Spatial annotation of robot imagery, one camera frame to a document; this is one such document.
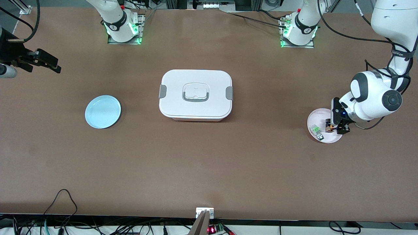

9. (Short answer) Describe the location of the thin black looped cable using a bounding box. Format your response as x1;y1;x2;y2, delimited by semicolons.
43;189;78;226

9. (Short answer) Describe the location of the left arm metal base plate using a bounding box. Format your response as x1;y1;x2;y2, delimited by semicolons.
279;15;315;49

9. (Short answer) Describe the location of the black cable with green plug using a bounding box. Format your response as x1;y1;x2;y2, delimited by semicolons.
229;11;289;26

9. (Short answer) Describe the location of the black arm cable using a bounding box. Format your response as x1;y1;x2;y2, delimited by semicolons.
317;0;417;130
0;0;40;43

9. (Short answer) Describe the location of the black coiled cable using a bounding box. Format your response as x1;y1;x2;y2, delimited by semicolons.
328;221;361;235

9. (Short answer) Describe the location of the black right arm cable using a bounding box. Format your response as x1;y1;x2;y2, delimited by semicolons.
0;0;40;43

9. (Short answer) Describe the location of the aluminium cage frame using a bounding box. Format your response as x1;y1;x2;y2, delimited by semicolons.
14;0;32;15

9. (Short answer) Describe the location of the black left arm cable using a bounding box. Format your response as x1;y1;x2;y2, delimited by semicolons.
317;0;417;130

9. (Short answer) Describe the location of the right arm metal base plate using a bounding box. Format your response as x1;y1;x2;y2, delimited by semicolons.
108;13;146;45

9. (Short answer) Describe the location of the pink round plate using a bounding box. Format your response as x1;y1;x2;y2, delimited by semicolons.
307;108;343;143

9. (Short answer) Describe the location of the grey camera mount bar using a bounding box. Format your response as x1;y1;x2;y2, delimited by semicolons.
189;211;211;235

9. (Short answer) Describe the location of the light blue round plate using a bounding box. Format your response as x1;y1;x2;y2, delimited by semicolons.
85;95;121;129

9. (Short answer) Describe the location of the small metal table bracket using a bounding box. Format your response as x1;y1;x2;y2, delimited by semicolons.
196;208;215;219

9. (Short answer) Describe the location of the white lidded lunch box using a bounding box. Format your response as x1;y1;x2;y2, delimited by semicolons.
159;69;234;122

